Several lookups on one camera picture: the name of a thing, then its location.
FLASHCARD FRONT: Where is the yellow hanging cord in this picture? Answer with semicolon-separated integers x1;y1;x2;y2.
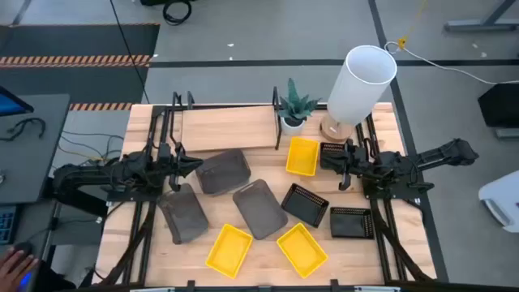
397;0;429;50

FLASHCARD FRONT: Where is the black plastic basket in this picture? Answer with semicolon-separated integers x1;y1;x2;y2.
328;206;375;240
280;182;330;229
320;141;350;171

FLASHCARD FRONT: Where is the black table edge rail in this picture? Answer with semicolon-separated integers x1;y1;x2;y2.
92;278;439;292

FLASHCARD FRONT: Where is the white floor cable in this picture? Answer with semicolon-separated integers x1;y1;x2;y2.
383;40;519;86

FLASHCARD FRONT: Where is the white shade lamp wooden base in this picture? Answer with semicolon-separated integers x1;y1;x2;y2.
319;45;398;144

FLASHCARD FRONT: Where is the grey desk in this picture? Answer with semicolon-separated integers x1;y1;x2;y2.
0;93;71;204

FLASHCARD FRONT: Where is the monitor with blue screen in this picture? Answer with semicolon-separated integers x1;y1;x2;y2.
0;85;35;118

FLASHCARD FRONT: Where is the black cable on desk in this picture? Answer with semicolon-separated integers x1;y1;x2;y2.
0;117;47;143

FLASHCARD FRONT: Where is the coiled black cable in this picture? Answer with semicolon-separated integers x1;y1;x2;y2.
161;0;193;27

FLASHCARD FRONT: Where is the thin black floor cable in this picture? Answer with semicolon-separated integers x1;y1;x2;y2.
108;0;152;105

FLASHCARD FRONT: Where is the grey plastic basket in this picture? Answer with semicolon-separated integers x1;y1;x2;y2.
157;182;210;246
195;148;252;196
232;178;290;241

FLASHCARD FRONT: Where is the person's hand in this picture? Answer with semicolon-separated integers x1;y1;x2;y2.
0;247;40;292

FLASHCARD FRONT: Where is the white plastic object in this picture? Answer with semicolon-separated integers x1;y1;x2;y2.
478;170;519;234

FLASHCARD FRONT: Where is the snake plant in white pot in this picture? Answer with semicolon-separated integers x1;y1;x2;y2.
278;78;322;137

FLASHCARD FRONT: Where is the computer keyboard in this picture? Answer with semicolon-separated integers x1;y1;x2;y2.
0;204;18;245

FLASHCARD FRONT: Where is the wooden shelf black metal frame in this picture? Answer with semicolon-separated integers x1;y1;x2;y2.
173;85;285;153

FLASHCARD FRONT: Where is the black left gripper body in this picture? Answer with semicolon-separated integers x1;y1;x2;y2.
156;142;183;192

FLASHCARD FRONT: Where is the black computer mouse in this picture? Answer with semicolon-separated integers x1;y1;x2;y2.
14;241;35;256

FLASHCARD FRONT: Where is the black box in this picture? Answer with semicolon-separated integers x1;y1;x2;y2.
477;82;519;129

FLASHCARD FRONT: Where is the yellow plastic basket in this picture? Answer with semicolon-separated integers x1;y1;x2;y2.
276;221;329;280
285;135;321;178
204;222;255;280

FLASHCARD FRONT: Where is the grey metal table leg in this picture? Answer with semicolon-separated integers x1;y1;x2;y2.
443;0;519;33

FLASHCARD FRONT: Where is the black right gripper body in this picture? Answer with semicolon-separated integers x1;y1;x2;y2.
338;144;368;191

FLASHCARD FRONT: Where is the black mat with hazard stripes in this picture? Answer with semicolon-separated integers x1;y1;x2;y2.
0;23;161;113

